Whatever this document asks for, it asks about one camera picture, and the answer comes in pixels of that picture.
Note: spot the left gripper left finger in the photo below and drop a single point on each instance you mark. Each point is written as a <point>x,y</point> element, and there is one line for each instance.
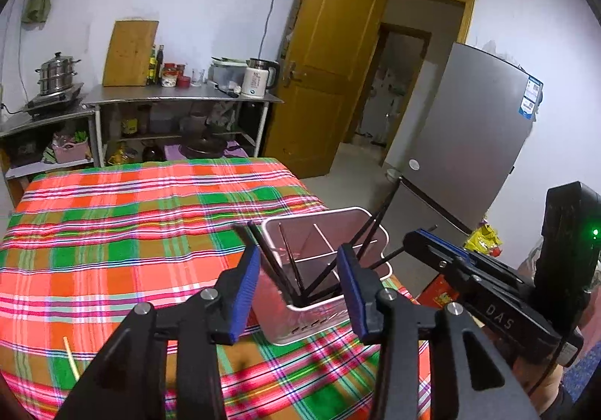
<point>229,312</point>

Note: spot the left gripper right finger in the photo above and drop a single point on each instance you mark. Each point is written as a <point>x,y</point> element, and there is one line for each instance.
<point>360,287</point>

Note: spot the black chopstick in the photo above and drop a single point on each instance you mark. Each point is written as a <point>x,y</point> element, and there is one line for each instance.
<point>369,228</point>
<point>273,268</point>

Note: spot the steel kitchen shelf table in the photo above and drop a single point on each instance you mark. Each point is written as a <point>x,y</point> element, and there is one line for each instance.
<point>167,97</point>

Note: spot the person's right hand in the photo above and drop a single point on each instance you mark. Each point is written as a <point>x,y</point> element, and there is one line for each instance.
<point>550,399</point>

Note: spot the black chopstick in holder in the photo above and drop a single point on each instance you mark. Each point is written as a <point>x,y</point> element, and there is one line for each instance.
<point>273,268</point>

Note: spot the pink utensil holder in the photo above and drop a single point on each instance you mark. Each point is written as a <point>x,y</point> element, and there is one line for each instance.
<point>298,292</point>

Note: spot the brown chopstick in holder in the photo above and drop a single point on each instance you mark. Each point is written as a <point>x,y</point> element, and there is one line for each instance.
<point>295,269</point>

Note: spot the plaid tablecloth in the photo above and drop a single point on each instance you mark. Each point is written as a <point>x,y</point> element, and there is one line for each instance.
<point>82,247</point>

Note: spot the light bamboo chopstick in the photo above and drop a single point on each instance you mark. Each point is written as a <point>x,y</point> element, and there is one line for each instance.
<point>72,363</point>

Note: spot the silver refrigerator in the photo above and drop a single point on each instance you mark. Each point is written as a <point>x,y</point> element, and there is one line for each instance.
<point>482,114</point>

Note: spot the clear plastic container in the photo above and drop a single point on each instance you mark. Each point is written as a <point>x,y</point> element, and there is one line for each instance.
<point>226,73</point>

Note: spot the white electric kettle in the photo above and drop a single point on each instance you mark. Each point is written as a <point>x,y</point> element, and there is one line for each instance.
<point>260,76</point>

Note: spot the red lidded jar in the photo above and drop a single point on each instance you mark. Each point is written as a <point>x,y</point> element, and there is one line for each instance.
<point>169,75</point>

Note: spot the dark oil bottle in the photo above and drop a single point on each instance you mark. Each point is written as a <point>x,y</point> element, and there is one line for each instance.
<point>159,63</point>

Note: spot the low steel side table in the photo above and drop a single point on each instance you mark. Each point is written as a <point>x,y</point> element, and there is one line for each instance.
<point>26,142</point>

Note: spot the wooden cutting board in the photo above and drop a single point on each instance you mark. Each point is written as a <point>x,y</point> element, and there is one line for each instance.
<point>129,52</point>

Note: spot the yellow wooden door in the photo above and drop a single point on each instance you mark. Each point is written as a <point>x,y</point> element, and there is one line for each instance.
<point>326,64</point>

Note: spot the induction cooker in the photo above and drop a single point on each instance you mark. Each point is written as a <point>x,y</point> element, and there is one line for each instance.
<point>43,104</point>

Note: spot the steel steamer pot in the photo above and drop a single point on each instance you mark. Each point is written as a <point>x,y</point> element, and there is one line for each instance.
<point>57,74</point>

